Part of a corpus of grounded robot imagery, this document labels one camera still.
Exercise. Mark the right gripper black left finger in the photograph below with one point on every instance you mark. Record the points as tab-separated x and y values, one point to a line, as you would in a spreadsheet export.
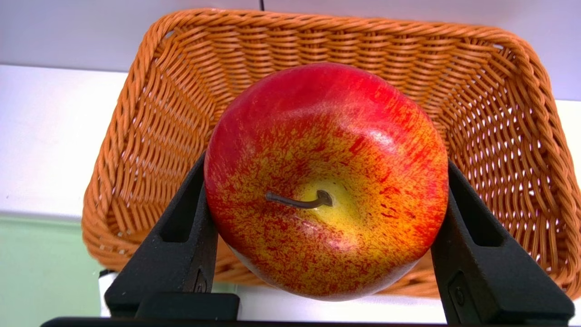
177	263

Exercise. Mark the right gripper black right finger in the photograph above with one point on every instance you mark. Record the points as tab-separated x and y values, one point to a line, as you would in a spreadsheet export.
490	281

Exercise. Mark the red yellow apple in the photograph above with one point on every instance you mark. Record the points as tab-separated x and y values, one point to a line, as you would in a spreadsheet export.
327	181

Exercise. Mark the orange wicker basket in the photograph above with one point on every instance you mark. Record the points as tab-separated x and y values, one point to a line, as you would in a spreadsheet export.
159	136

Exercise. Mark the light green plastic tray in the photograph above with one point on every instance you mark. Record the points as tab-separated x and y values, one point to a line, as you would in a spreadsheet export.
45	272

